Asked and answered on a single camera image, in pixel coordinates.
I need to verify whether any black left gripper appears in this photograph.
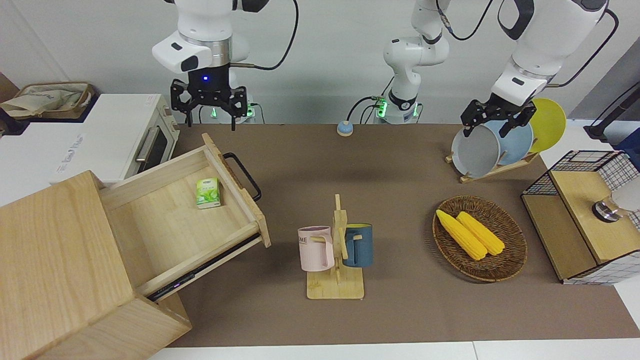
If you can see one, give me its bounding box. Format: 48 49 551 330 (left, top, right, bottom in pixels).
461 94 536 138

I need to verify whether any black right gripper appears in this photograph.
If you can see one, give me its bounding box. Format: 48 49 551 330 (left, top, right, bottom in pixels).
171 64 249 132

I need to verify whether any black drawer handle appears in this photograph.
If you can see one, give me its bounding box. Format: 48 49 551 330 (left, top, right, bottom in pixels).
222 152 262 202

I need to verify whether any light wooden drawer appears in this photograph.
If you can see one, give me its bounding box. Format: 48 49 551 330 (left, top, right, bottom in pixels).
98 132 272 303

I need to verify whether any light blue plate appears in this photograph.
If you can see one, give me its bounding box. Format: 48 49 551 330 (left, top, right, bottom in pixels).
482 120 534 166

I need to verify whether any grey plate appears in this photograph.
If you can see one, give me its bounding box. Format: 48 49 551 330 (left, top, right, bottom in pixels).
451 123 501 179

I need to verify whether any wooden plate rack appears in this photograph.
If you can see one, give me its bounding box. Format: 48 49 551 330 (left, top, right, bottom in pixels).
445 150 541 184

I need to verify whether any yellow plate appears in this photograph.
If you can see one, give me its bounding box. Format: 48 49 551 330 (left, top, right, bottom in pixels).
529 98 567 154

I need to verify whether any white toaster oven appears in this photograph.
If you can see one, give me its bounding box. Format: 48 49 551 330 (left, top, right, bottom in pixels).
50 93 181 188

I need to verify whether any green tea box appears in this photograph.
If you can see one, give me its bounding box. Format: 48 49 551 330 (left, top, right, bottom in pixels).
195 177 222 209

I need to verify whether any black stand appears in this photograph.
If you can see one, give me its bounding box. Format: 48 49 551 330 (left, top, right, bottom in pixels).
582 82 640 141

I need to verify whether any brown table mat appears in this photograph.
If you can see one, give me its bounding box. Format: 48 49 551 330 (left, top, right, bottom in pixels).
165 123 640 348

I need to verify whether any yellow corn cob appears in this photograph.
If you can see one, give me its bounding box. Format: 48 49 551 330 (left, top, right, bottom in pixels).
436 209 488 261
456 211 506 256

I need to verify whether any brown wicker basket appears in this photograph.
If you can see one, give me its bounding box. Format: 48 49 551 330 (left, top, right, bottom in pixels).
432 195 528 283

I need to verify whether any beige cloth bag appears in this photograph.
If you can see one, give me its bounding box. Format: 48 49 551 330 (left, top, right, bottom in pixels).
0 82 96 120

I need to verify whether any pink mug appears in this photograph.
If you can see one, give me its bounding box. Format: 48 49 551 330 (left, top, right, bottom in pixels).
298 226 335 273

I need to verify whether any dark blue mug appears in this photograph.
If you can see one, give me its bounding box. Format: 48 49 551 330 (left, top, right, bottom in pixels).
341 223 374 268

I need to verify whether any wooden mug rack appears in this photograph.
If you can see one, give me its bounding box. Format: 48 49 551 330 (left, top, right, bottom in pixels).
306 194 365 300

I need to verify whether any light wooden cabinet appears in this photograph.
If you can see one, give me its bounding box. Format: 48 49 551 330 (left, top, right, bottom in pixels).
0 170 193 360

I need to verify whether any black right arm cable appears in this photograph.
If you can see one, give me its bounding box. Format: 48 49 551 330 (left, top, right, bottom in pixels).
230 0 300 71

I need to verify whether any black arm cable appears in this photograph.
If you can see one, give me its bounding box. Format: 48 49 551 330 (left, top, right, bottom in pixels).
230 0 300 71
547 7 621 88

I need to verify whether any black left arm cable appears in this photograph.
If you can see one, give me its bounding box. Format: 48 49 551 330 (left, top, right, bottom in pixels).
547 7 621 88

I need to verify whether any wire grid shelf organizer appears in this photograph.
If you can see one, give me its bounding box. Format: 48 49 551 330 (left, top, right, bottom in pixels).
521 150 640 286

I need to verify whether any black base cable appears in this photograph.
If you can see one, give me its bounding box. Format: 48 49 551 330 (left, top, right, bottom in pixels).
347 95 390 125

